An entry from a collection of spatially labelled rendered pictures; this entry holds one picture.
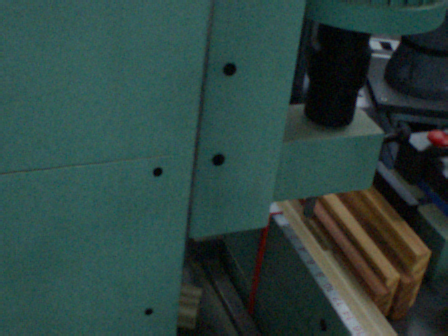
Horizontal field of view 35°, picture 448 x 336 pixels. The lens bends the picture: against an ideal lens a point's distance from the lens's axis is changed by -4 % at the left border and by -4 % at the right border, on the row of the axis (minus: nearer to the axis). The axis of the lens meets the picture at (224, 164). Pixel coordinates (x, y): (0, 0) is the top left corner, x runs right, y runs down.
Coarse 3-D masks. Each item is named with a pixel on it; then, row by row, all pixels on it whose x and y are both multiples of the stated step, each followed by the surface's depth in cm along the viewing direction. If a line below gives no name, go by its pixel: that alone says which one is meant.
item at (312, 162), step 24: (288, 120) 73; (360, 120) 74; (288, 144) 69; (312, 144) 70; (336, 144) 71; (360, 144) 72; (288, 168) 71; (312, 168) 72; (336, 168) 73; (360, 168) 74; (288, 192) 72; (312, 192) 74; (336, 192) 75
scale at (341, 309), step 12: (276, 216) 78; (288, 228) 77; (288, 240) 75; (300, 240) 75; (300, 252) 74; (312, 264) 72; (312, 276) 71; (324, 276) 71; (324, 288) 69; (336, 300) 68; (336, 312) 67; (348, 312) 67; (348, 324) 65
